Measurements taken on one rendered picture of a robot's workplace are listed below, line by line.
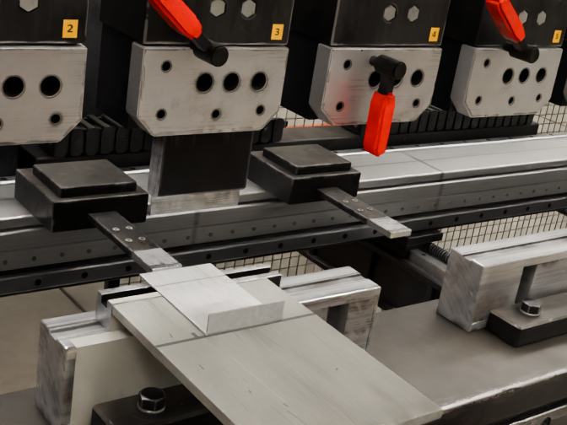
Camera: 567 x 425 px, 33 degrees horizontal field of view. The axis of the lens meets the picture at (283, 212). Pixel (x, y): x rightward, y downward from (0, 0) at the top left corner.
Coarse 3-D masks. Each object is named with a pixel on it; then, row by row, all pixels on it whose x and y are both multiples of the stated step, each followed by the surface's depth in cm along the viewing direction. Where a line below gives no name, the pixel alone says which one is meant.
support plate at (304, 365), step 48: (144, 336) 86; (192, 336) 87; (240, 336) 88; (288, 336) 90; (336, 336) 91; (192, 384) 80; (240, 384) 81; (288, 384) 82; (336, 384) 83; (384, 384) 84
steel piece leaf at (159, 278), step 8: (208, 264) 101; (152, 272) 97; (160, 272) 98; (168, 272) 98; (176, 272) 98; (184, 272) 98; (192, 272) 99; (200, 272) 99; (208, 272) 99; (216, 272) 100; (144, 280) 96; (152, 280) 96; (160, 280) 96; (168, 280) 96; (176, 280) 96; (184, 280) 97; (192, 280) 97
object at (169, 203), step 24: (168, 144) 88; (192, 144) 89; (216, 144) 91; (240, 144) 93; (168, 168) 89; (192, 168) 90; (216, 168) 92; (240, 168) 94; (168, 192) 90; (192, 192) 92; (216, 192) 94
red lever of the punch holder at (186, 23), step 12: (156, 0) 74; (168, 0) 74; (180, 0) 75; (168, 12) 75; (180, 12) 75; (180, 24) 76; (192, 24) 76; (192, 36) 77; (204, 36) 78; (192, 48) 81; (204, 48) 78; (216, 48) 78; (204, 60) 79; (216, 60) 78
